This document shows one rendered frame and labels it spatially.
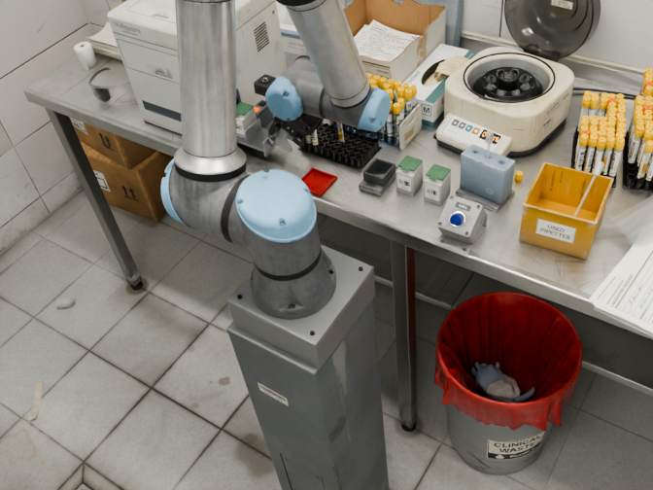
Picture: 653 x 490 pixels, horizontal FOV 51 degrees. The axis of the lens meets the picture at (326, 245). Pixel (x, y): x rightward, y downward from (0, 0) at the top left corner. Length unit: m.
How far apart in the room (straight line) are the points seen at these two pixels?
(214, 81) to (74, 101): 1.02
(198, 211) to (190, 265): 1.55
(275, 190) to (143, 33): 0.68
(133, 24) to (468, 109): 0.76
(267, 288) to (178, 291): 1.46
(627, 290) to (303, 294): 0.58
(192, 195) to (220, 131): 0.11
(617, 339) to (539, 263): 0.73
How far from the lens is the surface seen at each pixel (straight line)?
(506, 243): 1.39
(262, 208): 1.04
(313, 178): 1.54
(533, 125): 1.54
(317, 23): 1.02
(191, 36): 1.03
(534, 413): 1.73
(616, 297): 1.31
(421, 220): 1.42
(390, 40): 1.88
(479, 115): 1.56
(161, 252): 2.75
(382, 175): 1.51
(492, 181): 1.42
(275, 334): 1.21
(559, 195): 1.46
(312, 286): 1.15
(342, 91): 1.15
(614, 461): 2.16
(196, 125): 1.07
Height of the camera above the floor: 1.87
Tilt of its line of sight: 46 degrees down
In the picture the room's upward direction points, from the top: 9 degrees counter-clockwise
